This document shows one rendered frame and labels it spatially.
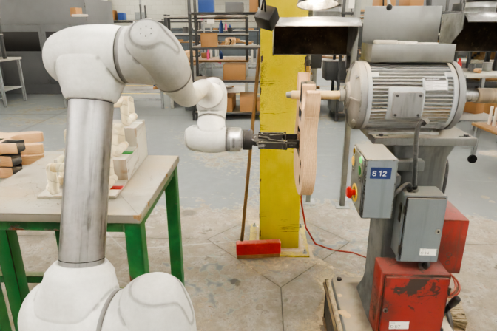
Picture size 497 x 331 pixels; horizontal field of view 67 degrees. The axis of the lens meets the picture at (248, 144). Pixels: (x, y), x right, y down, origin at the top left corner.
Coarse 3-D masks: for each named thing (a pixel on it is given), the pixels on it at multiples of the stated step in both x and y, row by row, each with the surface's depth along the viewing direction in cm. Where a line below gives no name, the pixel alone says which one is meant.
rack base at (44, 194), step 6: (120, 180) 143; (126, 180) 143; (60, 186) 138; (42, 192) 133; (48, 192) 133; (60, 192) 133; (114, 192) 133; (42, 198) 131; (48, 198) 131; (54, 198) 131; (60, 198) 131; (114, 198) 131
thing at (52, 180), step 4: (48, 172) 129; (52, 172) 129; (56, 172) 131; (48, 176) 129; (52, 176) 130; (56, 176) 131; (48, 180) 130; (52, 180) 130; (56, 180) 131; (48, 184) 131; (52, 184) 130; (56, 184) 131; (52, 188) 131; (56, 188) 131; (52, 192) 131; (56, 192) 132
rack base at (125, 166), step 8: (136, 152) 156; (56, 160) 142; (120, 160) 142; (128, 160) 145; (136, 160) 156; (120, 168) 143; (128, 168) 145; (136, 168) 156; (120, 176) 144; (128, 176) 145
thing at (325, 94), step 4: (292, 92) 142; (296, 92) 142; (324, 92) 141; (328, 92) 141; (332, 92) 141; (336, 92) 141; (292, 96) 142; (296, 96) 142; (324, 96) 141; (328, 96) 141; (332, 96) 141; (336, 96) 141
